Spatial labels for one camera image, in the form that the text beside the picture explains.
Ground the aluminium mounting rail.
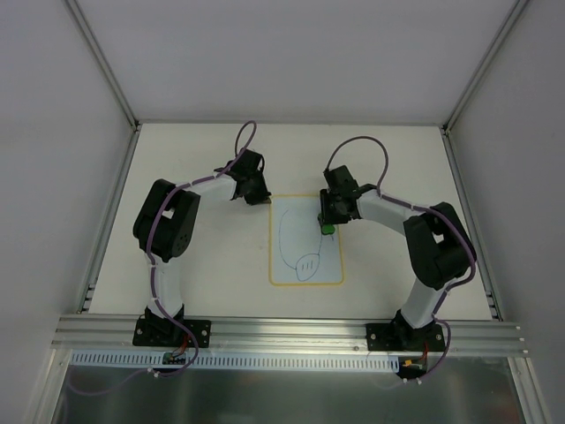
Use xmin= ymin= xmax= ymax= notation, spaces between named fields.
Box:
xmin=50 ymin=314 xmax=530 ymax=358

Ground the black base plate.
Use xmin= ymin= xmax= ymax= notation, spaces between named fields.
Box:
xmin=365 ymin=321 xmax=446 ymax=352
xmin=132 ymin=315 xmax=212 ymax=349

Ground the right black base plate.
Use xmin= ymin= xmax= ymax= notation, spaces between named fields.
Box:
xmin=365 ymin=321 xmax=446 ymax=352

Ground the white slotted cable duct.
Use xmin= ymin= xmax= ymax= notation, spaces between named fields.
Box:
xmin=69 ymin=350 xmax=400 ymax=374

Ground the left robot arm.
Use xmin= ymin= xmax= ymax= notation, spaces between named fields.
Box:
xmin=132 ymin=149 xmax=270 ymax=348

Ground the yellow-framed small whiteboard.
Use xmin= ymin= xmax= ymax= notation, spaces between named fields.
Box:
xmin=269 ymin=194 xmax=345 ymax=287

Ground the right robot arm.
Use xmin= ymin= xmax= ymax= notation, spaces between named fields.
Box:
xmin=318 ymin=165 xmax=477 ymax=352

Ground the green whiteboard eraser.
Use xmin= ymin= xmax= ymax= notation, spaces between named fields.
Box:
xmin=318 ymin=214 xmax=335 ymax=236

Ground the right aluminium frame post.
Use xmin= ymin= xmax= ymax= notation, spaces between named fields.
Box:
xmin=441 ymin=0 xmax=531 ymax=133

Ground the aluminium frame post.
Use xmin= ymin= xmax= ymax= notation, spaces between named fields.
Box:
xmin=441 ymin=0 xmax=531 ymax=133
xmin=62 ymin=0 xmax=139 ymax=131

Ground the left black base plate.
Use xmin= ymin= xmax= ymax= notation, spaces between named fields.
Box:
xmin=132 ymin=315 xmax=212 ymax=349

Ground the left aluminium frame post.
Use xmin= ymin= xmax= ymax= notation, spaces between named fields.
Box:
xmin=62 ymin=0 xmax=139 ymax=131

